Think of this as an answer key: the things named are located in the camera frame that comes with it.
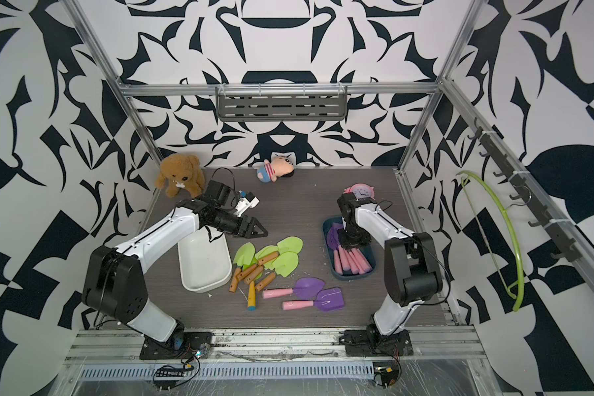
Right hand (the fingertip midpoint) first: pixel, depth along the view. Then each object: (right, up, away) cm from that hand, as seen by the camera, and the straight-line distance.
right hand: (352, 241), depth 91 cm
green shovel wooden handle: (-39, -6, 0) cm, 40 cm away
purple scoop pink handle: (-18, -14, -6) cm, 24 cm away
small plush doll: (-27, +30, +20) cm, 45 cm away
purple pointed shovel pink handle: (+3, -7, -5) cm, 9 cm away
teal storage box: (+6, -3, -2) cm, 7 cm away
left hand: (-32, +5, -8) cm, 34 cm away
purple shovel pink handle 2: (-10, -17, -8) cm, 22 cm away
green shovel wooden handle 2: (-22, -2, +4) cm, 23 cm away
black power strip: (-56, -34, -18) cm, 69 cm away
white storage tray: (-53, -8, -2) cm, 54 cm away
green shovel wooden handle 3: (-24, -8, -1) cm, 26 cm away
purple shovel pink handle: (-1, -7, -4) cm, 8 cm away
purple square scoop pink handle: (-6, -8, -4) cm, 10 cm away
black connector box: (+6, -34, -20) cm, 40 cm away
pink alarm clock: (+8, +19, +18) cm, 27 cm away
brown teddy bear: (-64, +26, +5) cm, 70 cm away
